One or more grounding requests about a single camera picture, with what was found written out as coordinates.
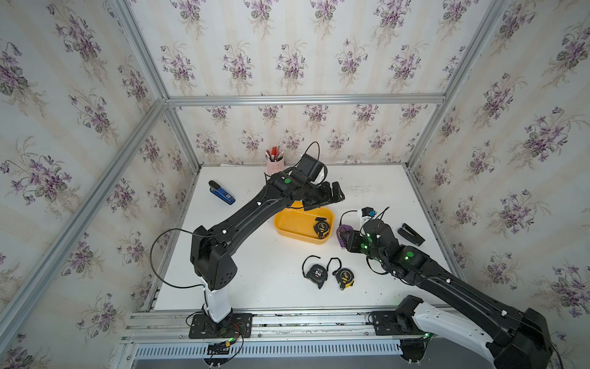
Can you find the yellow storage tray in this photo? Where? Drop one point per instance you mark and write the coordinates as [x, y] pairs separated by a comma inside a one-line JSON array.
[[298, 224]]

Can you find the blue black stapler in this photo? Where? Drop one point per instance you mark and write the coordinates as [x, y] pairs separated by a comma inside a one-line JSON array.
[[221, 193]]

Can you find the black yellow tape measure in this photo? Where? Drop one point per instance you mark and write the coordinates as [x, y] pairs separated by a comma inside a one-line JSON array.
[[321, 227], [344, 276]]

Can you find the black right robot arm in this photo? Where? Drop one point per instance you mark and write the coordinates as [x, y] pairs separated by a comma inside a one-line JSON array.
[[505, 336]]

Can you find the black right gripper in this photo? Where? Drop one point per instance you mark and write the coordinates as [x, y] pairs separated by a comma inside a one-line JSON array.
[[351, 241]]

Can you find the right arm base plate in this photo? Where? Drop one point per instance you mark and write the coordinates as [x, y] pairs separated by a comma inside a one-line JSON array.
[[391, 323]]

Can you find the aluminium mounting rail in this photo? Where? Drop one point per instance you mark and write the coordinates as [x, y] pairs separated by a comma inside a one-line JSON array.
[[279, 333]]

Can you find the pink pen holder cup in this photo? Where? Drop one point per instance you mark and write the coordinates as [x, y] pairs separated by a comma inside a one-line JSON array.
[[274, 167]]

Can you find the red pens in cup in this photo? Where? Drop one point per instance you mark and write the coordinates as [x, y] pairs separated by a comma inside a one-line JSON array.
[[275, 154]]

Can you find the small circuit board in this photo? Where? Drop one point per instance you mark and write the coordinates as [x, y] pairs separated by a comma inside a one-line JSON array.
[[222, 348]]

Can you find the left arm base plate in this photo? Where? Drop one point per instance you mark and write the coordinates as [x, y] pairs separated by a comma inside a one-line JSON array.
[[235, 325]]

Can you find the purple tape measure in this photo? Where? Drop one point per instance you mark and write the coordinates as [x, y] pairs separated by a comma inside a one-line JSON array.
[[344, 231]]

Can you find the black grey tape measure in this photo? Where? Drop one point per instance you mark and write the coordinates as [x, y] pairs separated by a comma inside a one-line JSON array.
[[316, 273]]

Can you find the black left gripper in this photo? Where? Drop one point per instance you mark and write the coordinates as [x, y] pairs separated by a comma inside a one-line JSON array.
[[327, 196]]

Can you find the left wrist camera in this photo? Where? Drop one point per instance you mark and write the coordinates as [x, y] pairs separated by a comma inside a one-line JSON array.
[[309, 169]]

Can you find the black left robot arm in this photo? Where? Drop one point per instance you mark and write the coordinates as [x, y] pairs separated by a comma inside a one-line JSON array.
[[212, 249]]

